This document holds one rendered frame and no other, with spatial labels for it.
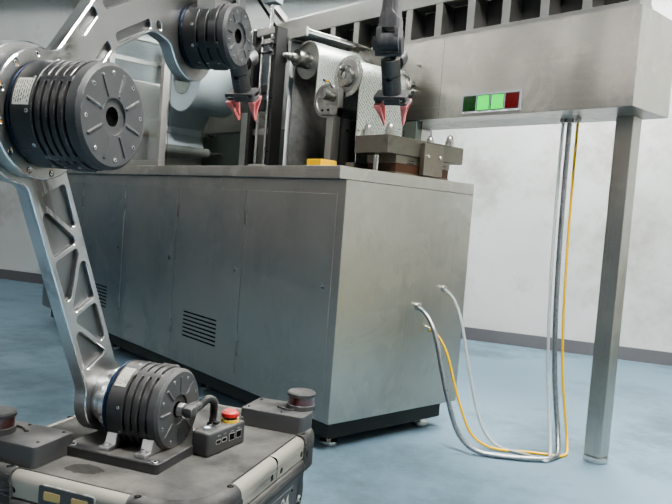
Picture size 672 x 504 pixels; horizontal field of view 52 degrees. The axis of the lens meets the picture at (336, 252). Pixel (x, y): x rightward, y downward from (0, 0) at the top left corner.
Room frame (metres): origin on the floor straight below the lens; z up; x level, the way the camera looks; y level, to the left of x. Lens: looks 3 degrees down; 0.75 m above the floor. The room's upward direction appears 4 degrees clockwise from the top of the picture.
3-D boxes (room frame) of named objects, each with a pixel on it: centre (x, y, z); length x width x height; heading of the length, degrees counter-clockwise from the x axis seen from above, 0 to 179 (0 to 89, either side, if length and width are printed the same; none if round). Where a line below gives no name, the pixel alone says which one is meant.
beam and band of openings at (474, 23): (3.26, 0.16, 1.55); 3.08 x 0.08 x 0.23; 42
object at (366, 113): (2.56, -0.12, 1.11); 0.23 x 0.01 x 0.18; 132
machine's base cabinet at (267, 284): (3.26, 0.59, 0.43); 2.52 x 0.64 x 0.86; 42
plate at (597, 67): (3.31, 0.11, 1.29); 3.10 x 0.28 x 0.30; 42
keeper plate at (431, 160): (2.45, -0.31, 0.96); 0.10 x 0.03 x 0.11; 132
